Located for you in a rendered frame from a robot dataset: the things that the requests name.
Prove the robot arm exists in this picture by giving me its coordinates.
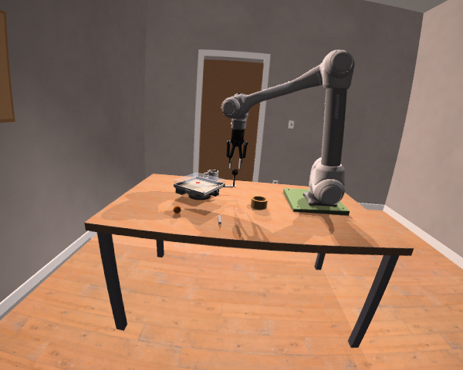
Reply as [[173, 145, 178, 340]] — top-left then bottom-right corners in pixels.
[[221, 50, 355, 207]]

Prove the dark grey mug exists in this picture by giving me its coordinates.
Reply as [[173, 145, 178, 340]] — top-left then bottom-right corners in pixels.
[[204, 170, 218, 177]]

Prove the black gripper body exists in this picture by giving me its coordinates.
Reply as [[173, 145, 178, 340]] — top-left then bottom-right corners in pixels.
[[231, 129, 245, 146]]

